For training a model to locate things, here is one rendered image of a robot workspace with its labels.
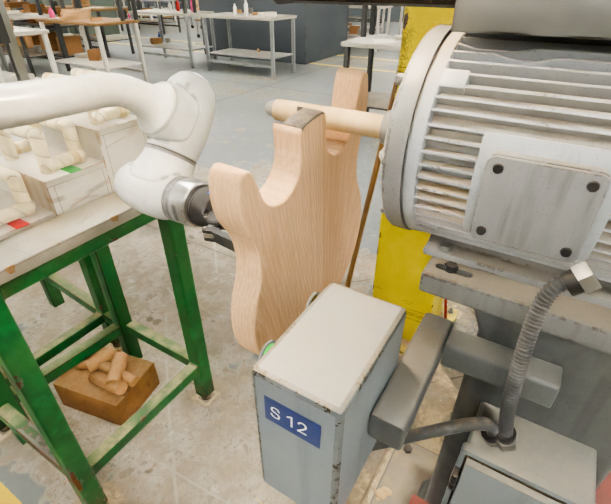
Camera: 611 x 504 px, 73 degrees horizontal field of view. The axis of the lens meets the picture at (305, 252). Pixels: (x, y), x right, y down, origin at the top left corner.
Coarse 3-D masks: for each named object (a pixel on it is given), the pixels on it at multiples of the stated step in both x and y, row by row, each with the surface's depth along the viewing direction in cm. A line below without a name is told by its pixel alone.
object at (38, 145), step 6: (30, 138) 96; (36, 138) 96; (42, 138) 98; (30, 144) 97; (36, 144) 97; (42, 144) 98; (36, 150) 98; (42, 150) 98; (36, 156) 99; (42, 156) 99; (48, 156) 100
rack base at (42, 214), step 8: (0, 192) 111; (8, 192) 111; (0, 200) 107; (8, 200) 107; (0, 208) 104; (40, 208) 104; (32, 216) 100; (40, 216) 100; (48, 216) 101; (56, 216) 102; (32, 224) 98; (0, 232) 94; (8, 232) 94; (16, 232) 95
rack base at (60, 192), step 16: (48, 144) 119; (0, 160) 109; (16, 160) 109; (32, 160) 109; (96, 160) 109; (32, 176) 100; (48, 176) 100; (64, 176) 101; (80, 176) 104; (96, 176) 108; (32, 192) 104; (48, 192) 99; (64, 192) 102; (80, 192) 106; (96, 192) 109; (112, 192) 113; (48, 208) 103; (64, 208) 103
